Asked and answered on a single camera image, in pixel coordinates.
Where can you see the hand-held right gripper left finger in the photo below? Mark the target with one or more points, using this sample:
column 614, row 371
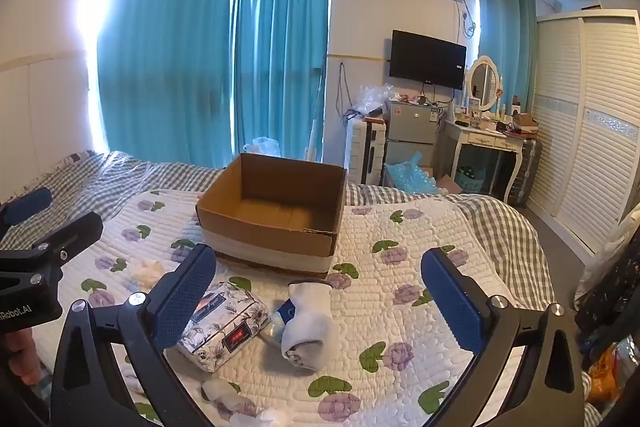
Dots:
column 184, row 293

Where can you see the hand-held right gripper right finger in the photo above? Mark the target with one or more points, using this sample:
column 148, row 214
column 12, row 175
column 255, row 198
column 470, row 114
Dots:
column 450, row 302

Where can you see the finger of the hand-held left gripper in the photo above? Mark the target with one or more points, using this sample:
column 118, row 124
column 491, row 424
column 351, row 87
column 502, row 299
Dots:
column 70, row 232
column 27, row 204

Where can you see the floral tissue pack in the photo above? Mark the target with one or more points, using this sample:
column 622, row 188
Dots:
column 225, row 329

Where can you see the blue white packet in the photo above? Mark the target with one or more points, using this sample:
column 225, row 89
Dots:
column 279, row 317

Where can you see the brown cardboard box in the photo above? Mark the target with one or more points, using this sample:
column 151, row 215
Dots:
column 272, row 249

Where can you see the white cloth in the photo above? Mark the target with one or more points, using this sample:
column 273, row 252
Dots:
column 235, row 402

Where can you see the white sock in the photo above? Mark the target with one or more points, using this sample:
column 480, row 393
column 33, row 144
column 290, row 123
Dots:
column 307, row 322

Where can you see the person's left hand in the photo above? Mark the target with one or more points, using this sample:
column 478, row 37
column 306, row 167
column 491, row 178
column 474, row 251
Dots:
column 22, row 354

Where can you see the floral quilted blanket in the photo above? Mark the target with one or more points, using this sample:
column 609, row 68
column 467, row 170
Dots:
column 380, row 307

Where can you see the grey checked bedsheet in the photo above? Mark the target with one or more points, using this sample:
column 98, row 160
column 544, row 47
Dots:
column 120, row 177

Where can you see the open floor cardboard box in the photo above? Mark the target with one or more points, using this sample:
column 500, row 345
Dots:
column 449, row 185

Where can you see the blue plastic basket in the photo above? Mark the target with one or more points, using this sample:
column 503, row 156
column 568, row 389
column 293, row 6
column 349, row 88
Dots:
column 471, row 183

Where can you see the blue bag of bottles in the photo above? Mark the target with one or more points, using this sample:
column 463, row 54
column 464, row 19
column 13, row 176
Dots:
column 412, row 177

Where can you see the silver suitcase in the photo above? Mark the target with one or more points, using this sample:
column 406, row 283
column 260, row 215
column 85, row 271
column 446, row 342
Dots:
column 527, row 172

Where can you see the white dressing table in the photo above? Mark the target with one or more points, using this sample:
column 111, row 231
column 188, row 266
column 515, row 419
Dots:
column 492, row 142

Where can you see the white plastic bag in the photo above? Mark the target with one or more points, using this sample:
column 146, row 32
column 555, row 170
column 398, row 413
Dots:
column 262, row 146

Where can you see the orange plastic bag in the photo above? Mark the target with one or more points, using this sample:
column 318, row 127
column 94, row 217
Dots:
column 602, row 372

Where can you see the white suitcase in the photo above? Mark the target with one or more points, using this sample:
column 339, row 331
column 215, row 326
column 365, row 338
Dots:
column 365, row 152

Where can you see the small grey fridge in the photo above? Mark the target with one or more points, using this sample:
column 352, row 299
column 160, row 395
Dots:
column 412, row 127

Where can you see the small brown box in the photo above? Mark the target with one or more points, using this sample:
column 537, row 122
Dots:
column 526, row 123

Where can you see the wide teal curtain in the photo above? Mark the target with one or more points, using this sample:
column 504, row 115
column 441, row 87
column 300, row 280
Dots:
column 165, row 57

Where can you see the clear plastic bag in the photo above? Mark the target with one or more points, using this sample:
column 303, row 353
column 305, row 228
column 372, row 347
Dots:
column 375, row 99

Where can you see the white slatted wardrobe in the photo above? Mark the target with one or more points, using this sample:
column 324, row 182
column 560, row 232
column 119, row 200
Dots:
column 585, row 132

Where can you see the oval white mirror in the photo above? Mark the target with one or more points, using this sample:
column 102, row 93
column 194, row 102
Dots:
column 482, row 79

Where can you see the narrow teal curtain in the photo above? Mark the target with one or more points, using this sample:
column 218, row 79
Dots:
column 505, row 32

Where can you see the black wall television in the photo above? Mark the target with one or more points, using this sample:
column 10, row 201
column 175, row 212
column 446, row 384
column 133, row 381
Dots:
column 427, row 59

